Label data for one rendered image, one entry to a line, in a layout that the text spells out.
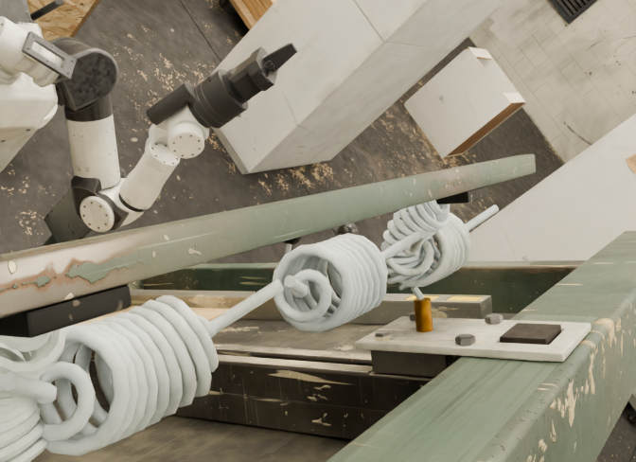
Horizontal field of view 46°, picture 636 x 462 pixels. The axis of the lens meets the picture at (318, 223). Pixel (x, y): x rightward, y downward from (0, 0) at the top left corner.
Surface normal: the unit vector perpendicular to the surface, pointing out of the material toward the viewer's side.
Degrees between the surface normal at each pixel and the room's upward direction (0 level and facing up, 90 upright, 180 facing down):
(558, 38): 90
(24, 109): 68
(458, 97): 90
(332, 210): 32
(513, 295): 90
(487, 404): 58
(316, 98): 90
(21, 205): 0
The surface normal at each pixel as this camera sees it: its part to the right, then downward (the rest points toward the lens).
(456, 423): -0.11, -0.99
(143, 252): 0.84, -0.04
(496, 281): -0.53, 0.14
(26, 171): 0.66, -0.56
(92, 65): 0.62, 0.33
